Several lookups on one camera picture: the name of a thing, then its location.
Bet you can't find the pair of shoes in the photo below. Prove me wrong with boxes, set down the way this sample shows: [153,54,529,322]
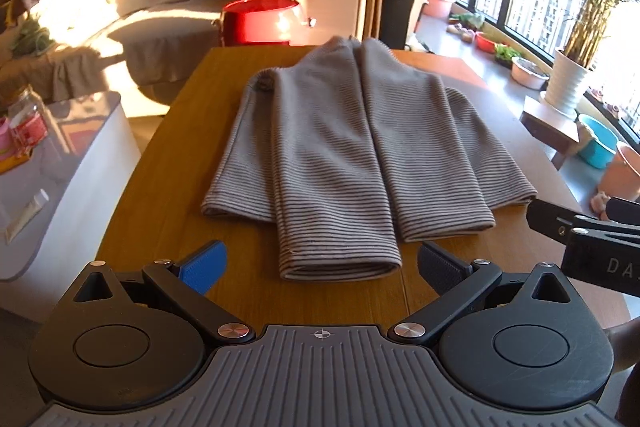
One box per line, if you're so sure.
[447,23,476,42]

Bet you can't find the small pink shoes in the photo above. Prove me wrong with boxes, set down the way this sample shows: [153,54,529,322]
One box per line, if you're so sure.
[585,89,623,120]

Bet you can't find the wooden stool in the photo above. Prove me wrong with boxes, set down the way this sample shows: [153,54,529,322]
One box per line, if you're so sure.
[520,96,581,170]

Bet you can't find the potted palm in white pot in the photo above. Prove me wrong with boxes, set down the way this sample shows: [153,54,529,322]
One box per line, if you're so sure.
[542,0,640,118]

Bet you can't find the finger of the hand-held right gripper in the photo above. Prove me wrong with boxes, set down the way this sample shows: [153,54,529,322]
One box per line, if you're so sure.
[526,198,601,244]
[605,197,640,223]

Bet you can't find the white tube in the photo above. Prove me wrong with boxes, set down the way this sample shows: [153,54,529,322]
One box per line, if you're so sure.
[4,188,51,242]

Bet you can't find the red plastic bucket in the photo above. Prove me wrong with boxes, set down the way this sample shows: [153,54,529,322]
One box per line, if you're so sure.
[215,0,317,46]

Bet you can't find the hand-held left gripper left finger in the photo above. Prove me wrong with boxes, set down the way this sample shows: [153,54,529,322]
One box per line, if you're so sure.
[75,241,253,343]

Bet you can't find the grey striped shirt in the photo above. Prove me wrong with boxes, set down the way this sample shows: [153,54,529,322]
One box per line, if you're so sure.
[201,36,538,283]

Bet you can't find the blue basin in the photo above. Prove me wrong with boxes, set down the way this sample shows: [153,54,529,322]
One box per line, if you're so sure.
[576,113,620,169]

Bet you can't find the beige sofa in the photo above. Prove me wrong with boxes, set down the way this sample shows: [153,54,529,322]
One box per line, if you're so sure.
[0,0,373,108]

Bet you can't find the green leafy plant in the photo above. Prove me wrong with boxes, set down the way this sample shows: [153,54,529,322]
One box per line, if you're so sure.
[494,43,523,68]

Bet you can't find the red basin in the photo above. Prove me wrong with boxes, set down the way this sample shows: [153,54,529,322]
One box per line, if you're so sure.
[474,31,503,54]

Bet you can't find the green toy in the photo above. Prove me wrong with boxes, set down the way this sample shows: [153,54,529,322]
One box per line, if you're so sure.
[450,12,486,30]

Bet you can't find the green cloth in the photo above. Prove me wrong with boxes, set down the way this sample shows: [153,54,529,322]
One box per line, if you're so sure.
[12,19,56,58]

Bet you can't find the glass jar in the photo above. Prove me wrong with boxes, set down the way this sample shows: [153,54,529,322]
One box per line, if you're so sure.
[7,87,48,152]

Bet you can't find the orange pink bucket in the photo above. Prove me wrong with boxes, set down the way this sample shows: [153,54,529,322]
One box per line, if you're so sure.
[597,142,640,202]

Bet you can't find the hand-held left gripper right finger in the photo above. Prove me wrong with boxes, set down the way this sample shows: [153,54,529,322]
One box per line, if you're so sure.
[392,241,573,348]

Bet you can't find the person's right forearm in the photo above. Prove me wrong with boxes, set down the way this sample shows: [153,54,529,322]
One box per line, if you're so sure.
[602,319,640,375]

